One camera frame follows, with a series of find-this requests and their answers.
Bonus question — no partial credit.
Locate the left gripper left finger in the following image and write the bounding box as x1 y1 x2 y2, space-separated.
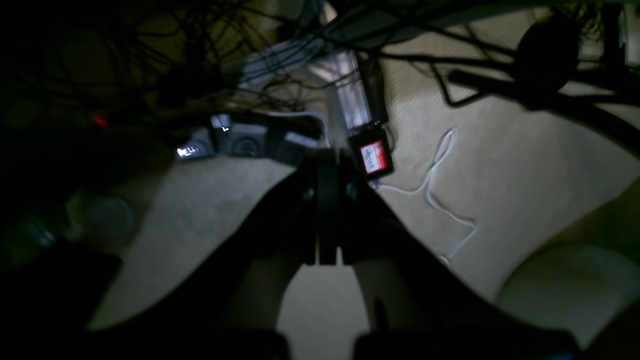
98 149 330 333

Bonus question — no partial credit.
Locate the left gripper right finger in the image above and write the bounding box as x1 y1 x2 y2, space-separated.
337 150 535 333

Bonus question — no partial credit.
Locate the black device red label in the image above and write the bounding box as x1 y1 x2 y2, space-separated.
349 127 394 182

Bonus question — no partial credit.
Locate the white cable on floor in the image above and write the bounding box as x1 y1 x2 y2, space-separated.
372 129 478 266

